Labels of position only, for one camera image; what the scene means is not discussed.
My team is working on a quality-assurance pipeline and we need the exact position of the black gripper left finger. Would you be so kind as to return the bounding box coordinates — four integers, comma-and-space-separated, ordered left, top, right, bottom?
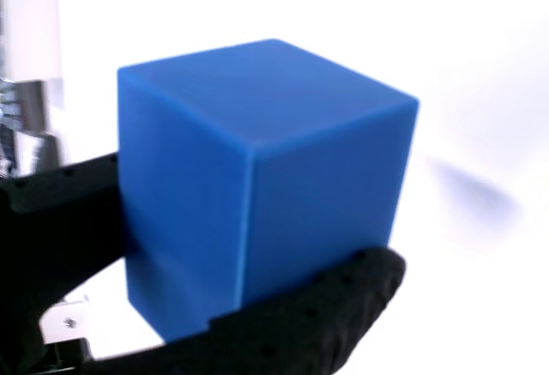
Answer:
0, 153, 126, 375

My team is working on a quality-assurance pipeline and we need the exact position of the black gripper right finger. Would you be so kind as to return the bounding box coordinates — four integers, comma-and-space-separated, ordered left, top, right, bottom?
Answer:
85, 245, 407, 375

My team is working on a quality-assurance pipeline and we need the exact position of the blue cube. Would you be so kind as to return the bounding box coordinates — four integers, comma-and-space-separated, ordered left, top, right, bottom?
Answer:
117, 38, 421, 345

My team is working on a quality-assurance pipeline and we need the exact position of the shiny metal fixture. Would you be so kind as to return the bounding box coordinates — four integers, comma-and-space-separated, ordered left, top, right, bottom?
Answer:
0, 77, 66, 178

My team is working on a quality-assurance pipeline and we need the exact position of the white block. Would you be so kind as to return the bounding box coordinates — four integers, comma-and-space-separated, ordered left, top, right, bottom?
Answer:
0, 0, 62, 82

